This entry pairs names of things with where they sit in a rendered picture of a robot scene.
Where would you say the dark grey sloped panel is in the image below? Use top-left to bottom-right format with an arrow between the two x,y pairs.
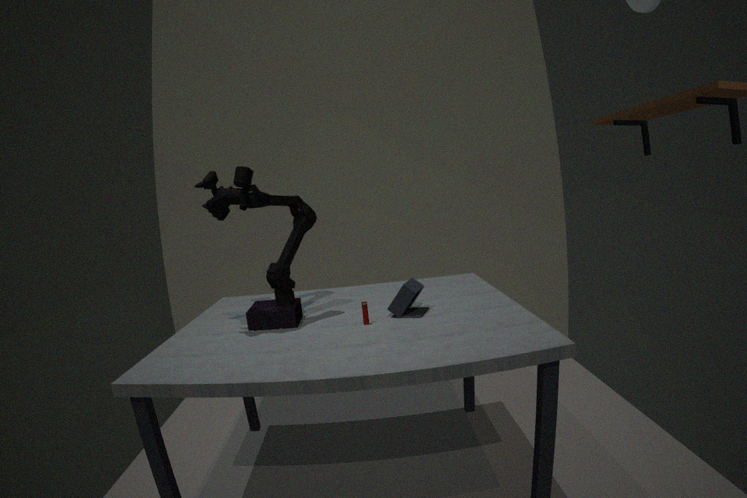
387,278 -> 429,318

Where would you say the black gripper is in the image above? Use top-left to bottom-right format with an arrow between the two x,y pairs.
195,171 -> 233,220

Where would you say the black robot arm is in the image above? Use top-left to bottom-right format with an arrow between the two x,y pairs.
206,166 -> 317,306

